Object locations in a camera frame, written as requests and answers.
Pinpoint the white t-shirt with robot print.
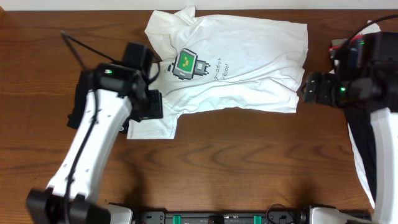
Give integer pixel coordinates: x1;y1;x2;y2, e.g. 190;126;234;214
127;6;308;139

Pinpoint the white garment at right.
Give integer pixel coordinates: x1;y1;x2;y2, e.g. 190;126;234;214
348;24;381;208

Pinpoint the black red-trimmed folded garment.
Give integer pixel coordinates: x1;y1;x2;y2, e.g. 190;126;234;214
328;34;363;61

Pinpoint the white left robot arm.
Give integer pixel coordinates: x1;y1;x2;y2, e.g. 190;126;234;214
25;31;163;223

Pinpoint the black garment at right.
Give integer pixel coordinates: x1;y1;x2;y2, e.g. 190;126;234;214
343;108;377;203

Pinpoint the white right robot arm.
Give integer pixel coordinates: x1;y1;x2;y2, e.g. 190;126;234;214
300;28;397;223

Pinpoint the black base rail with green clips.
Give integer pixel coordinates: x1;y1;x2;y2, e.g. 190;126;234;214
105;203;373;224

